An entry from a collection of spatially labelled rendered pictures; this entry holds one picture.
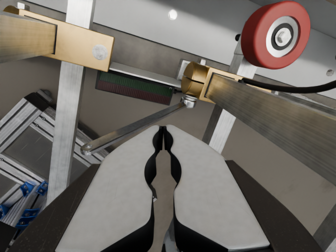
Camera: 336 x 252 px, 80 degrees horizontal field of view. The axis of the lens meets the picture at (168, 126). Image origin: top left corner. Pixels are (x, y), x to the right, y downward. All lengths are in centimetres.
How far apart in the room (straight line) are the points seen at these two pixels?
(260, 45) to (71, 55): 25
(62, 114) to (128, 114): 88
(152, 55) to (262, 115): 30
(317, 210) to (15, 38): 254
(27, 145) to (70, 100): 81
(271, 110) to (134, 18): 41
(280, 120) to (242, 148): 139
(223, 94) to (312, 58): 52
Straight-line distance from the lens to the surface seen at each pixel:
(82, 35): 32
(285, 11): 31
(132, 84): 45
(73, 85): 34
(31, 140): 112
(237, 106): 23
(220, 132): 36
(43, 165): 118
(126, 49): 45
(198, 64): 31
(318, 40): 76
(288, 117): 18
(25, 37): 24
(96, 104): 121
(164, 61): 46
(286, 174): 197
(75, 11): 33
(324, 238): 52
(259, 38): 29
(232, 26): 60
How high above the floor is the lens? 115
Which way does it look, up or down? 64 degrees down
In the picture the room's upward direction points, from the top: 152 degrees clockwise
